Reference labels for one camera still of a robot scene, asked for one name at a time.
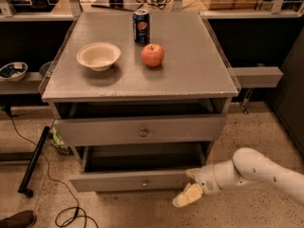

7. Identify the blue pepsi can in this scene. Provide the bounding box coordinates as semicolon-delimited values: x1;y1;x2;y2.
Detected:
133;9;150;45

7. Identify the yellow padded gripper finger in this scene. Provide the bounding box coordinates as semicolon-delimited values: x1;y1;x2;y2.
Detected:
185;168;200;181
173;183;203;207

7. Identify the grey drawer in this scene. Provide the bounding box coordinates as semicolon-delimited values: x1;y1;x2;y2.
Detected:
55;114;226;146
70;142;206;193

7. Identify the grey side shelf left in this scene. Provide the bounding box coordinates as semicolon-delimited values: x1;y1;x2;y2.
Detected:
0;72;44;95

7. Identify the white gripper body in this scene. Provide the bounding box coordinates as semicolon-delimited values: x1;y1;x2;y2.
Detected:
195;165;221;195

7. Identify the grey side shelf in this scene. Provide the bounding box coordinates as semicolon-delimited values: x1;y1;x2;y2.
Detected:
0;72;44;95
231;66;283;88

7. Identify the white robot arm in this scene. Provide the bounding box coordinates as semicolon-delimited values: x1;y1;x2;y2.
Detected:
173;147;304;207

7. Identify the black pole on floor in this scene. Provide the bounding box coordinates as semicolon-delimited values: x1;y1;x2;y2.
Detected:
18;126;49;198

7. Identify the grey top drawer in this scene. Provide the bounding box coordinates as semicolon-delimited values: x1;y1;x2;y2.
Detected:
55;114;226;146

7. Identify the brown shoe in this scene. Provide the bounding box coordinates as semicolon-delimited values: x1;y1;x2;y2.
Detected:
0;210;36;228

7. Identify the white paper bowl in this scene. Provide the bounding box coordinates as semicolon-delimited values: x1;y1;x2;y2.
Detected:
76;42;121;71

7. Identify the red apple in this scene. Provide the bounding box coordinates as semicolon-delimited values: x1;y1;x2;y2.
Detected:
142;44;164;67

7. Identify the black floor cable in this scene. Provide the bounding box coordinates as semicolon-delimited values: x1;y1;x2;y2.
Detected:
2;105;100;228

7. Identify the dark bowl on shelf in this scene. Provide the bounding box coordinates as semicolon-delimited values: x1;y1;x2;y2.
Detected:
39;61;53;77

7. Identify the grey drawer cabinet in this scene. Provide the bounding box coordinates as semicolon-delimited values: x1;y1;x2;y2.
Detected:
37;10;243;195

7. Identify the green snack bag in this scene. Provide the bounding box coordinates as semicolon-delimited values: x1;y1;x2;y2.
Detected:
51;126;70;155

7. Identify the grey side shelf right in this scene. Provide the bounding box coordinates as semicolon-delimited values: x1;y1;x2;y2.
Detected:
231;66;283;88

